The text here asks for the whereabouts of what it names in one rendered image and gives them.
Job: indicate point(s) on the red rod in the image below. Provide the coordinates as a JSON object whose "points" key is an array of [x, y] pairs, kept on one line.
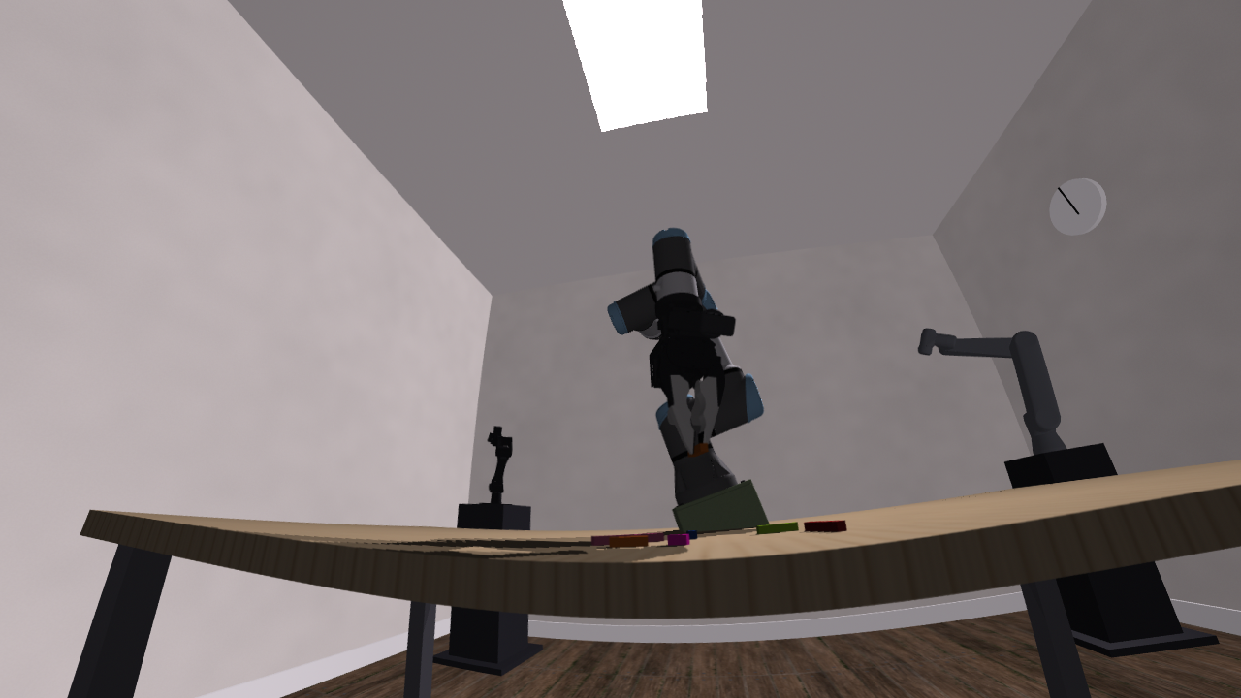
{"points": [[825, 526]]}

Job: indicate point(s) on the lime green rod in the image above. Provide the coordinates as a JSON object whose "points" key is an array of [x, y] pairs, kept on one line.
{"points": [[777, 527]]}

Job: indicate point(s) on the pink rod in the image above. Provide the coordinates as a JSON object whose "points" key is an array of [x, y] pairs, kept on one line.
{"points": [[604, 540]]}

